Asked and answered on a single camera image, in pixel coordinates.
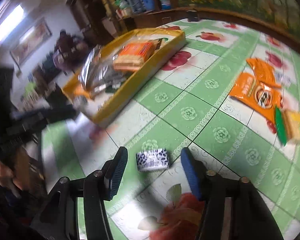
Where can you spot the grey water jug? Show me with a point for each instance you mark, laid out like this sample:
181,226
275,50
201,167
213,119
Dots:
136,6

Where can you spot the yellow cardboard tray box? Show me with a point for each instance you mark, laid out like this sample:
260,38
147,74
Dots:
102,108

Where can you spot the green patterned tablecloth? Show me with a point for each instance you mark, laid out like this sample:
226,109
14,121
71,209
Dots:
187,104

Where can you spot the black small box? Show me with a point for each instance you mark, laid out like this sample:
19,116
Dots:
193,16

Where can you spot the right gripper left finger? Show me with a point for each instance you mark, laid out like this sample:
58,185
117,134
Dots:
114,173

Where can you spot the silver foil snack bag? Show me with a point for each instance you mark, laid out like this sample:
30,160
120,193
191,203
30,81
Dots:
98,74

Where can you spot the orange cracker pack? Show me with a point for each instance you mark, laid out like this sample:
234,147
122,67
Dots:
133,56

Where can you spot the framed wall painting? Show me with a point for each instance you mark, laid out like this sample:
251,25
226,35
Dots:
30,41

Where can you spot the orange snack bag with logo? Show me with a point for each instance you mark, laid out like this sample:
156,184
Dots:
258,96

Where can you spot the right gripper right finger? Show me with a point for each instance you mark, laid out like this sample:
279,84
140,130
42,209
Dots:
194,171

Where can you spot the seated person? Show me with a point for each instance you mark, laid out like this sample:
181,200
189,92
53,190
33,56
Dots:
70,52

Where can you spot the yellow wafer biscuit pack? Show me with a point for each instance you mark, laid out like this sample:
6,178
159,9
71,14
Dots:
288,126

